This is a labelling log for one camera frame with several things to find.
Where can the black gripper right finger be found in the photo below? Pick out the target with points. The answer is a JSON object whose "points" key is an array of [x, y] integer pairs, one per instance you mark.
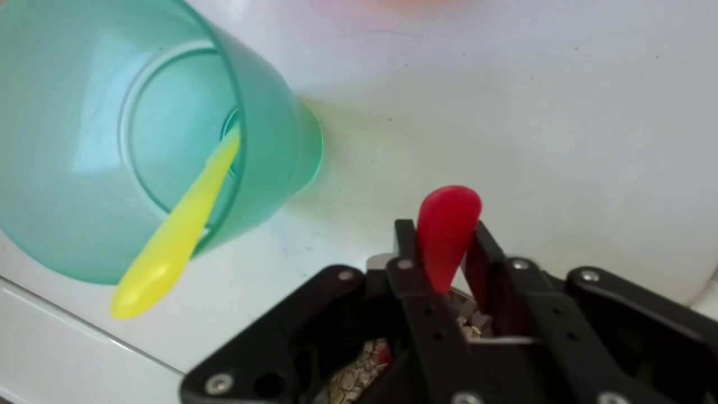
{"points": [[523, 292]]}

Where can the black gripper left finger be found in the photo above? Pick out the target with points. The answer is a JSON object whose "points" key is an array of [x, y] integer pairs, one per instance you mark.
{"points": [[409, 292]]}

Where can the pink plastic spoon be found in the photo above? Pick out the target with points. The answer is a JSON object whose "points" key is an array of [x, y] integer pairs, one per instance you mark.
{"points": [[447, 225]]}

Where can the green translucent plastic cup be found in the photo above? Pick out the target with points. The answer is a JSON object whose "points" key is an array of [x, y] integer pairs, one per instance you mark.
{"points": [[68, 187]]}

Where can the white washer lid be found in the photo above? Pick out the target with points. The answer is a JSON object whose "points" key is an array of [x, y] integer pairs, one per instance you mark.
{"points": [[561, 113]]}

